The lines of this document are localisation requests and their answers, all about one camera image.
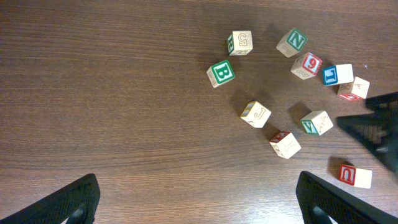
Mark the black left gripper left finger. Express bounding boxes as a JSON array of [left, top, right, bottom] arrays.
[[1, 174, 100, 224]]

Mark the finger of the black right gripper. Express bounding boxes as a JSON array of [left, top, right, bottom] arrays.
[[337, 92, 397, 173]]

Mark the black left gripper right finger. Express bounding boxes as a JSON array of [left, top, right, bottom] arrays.
[[296, 171, 397, 224]]

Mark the wooden block red U side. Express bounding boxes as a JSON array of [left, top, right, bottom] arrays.
[[338, 164, 373, 189]]

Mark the wooden block green V side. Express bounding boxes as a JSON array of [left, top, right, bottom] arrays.
[[300, 111, 333, 136]]

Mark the wooden letter I block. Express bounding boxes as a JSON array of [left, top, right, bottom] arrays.
[[269, 131, 301, 159]]

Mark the wooden block blue side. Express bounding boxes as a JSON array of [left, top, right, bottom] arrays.
[[323, 64, 354, 86]]

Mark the red number 6 block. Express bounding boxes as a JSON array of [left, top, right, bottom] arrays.
[[290, 52, 323, 80]]

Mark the wooden letter J block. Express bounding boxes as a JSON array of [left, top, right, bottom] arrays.
[[240, 101, 272, 128]]

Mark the green letter N block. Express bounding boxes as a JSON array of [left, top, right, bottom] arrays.
[[276, 28, 308, 58]]

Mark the green letter B block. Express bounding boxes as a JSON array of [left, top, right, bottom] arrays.
[[206, 60, 235, 88]]

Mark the wooden block number 5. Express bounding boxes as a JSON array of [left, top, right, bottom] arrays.
[[227, 30, 253, 56]]

